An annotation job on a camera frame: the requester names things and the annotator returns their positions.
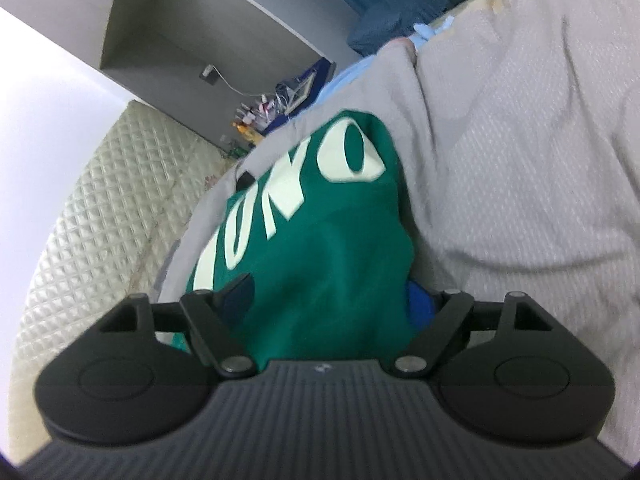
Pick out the blue framed box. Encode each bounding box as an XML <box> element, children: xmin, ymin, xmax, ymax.
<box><xmin>280</xmin><ymin>57</ymin><xmax>337</xmax><ymax>116</ymax></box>

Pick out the grey textured bed sheet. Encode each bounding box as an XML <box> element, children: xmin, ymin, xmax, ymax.
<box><xmin>155</xmin><ymin>0</ymin><xmax>640</xmax><ymax>461</ymax></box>

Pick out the pale blue crumpled cloth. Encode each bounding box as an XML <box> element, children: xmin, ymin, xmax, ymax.
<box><xmin>410</xmin><ymin>12</ymin><xmax>456</xmax><ymax>51</ymax></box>

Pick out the grey wall shelf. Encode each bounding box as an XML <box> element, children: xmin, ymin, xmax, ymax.
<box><xmin>0</xmin><ymin>0</ymin><xmax>341</xmax><ymax>153</ymax></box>

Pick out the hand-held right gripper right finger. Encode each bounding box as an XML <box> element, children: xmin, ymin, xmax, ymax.
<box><xmin>393</xmin><ymin>282</ymin><xmax>553</xmax><ymax>378</ymax></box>

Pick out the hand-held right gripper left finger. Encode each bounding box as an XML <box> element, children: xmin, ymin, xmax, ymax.
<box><xmin>100</xmin><ymin>273</ymin><xmax>257</xmax><ymax>378</ymax></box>

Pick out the quilted beige mattress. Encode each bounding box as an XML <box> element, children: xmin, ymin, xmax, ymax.
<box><xmin>7</xmin><ymin>100</ymin><xmax>241</xmax><ymax>466</ymax></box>

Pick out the group of small bottles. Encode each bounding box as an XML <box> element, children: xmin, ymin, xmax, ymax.
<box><xmin>220</xmin><ymin>92</ymin><xmax>293</xmax><ymax>158</ymax></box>

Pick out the light blue cloth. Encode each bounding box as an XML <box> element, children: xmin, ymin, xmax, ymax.
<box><xmin>280</xmin><ymin>52</ymin><xmax>386</xmax><ymax>131</ymax></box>

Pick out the green sweatshirt with white letters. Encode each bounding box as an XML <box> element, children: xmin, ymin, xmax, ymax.
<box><xmin>172</xmin><ymin>110</ymin><xmax>441</xmax><ymax>368</ymax></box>

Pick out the charger plug with white cable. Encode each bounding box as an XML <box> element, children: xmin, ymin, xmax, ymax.
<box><xmin>199</xmin><ymin>64</ymin><xmax>261</xmax><ymax>97</ymax></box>

